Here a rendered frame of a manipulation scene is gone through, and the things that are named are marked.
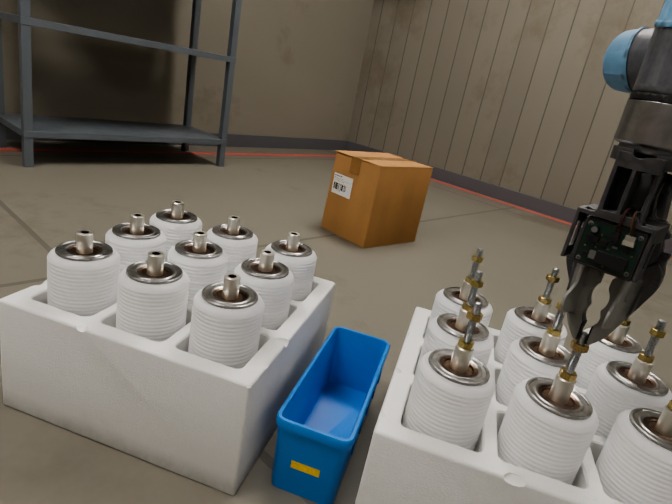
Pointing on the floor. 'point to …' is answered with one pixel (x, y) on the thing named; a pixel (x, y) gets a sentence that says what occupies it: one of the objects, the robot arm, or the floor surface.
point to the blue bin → (327, 415)
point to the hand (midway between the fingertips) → (587, 329)
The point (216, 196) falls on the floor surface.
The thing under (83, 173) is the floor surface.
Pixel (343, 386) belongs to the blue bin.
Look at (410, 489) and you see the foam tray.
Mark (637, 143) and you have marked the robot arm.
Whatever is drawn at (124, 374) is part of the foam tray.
